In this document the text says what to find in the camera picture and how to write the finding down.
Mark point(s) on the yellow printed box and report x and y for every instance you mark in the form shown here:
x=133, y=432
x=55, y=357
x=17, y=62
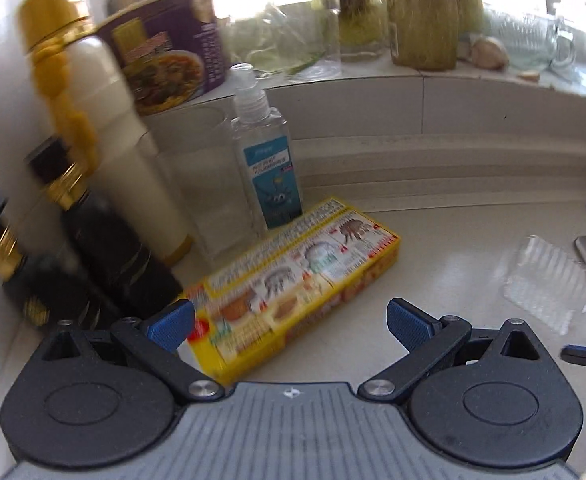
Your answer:
x=293, y=280

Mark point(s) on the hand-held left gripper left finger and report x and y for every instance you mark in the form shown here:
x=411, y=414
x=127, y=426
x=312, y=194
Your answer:
x=173, y=325

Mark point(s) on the ribbed glass mug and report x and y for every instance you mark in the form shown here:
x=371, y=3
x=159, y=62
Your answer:
x=523, y=35

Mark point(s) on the clear plastic tray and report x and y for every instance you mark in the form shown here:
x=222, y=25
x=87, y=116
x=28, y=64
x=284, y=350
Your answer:
x=543, y=285

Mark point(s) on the large glass jar with roots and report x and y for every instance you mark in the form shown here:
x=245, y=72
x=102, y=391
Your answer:
x=423, y=20

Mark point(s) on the purple instant noodle cup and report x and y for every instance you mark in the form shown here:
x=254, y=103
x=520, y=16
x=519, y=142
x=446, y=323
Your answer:
x=173, y=60

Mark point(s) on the clear spray bottle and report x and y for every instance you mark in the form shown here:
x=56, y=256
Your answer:
x=268, y=160

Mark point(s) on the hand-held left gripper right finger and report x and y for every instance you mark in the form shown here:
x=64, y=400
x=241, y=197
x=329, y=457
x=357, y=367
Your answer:
x=408, y=322

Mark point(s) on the garlic bulb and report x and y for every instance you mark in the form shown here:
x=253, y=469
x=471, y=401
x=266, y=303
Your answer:
x=488, y=52

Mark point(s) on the white bottle with yellow cap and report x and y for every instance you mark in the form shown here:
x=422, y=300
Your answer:
x=123, y=160

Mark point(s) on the clear glass tumbler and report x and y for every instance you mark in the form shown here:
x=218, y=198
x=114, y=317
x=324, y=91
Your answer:
x=208, y=190

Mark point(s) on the black bottle with gold band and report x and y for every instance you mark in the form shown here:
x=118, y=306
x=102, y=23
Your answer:
x=108, y=245
x=8, y=265

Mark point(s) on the small garlic clove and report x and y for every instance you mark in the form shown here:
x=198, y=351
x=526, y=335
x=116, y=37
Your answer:
x=529, y=76

